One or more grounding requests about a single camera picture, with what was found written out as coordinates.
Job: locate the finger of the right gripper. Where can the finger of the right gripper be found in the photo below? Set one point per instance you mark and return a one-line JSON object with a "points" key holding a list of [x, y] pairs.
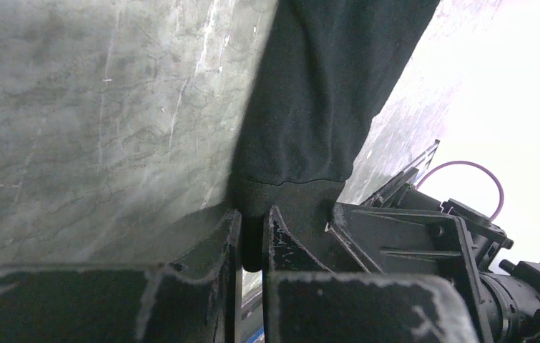
{"points": [[386, 196]]}

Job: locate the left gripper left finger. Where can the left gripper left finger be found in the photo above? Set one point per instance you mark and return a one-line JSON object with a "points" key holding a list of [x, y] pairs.
{"points": [[193, 298]]}

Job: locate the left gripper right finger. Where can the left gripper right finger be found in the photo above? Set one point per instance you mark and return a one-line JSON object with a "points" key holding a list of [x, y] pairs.
{"points": [[305, 300]]}

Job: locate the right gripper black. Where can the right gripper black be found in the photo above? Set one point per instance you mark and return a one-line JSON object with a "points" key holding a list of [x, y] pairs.
{"points": [[405, 240]]}

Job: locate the black underwear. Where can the black underwear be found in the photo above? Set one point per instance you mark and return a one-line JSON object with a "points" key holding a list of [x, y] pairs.
{"points": [[328, 68]]}

